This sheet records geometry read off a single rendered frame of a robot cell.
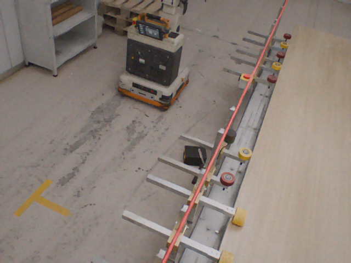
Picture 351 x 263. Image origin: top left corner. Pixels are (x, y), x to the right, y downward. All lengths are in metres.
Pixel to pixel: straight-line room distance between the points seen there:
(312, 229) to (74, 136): 2.30
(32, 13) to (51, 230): 2.33
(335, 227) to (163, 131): 2.03
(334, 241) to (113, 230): 1.54
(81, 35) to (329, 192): 3.76
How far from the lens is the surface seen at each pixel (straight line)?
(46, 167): 3.06
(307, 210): 1.90
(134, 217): 1.54
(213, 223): 2.00
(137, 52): 3.53
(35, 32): 4.05
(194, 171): 1.89
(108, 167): 3.02
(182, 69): 3.90
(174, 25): 3.67
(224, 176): 1.86
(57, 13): 4.33
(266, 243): 1.68
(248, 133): 2.64
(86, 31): 4.78
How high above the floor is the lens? 2.24
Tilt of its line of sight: 40 degrees down
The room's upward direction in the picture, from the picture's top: 9 degrees clockwise
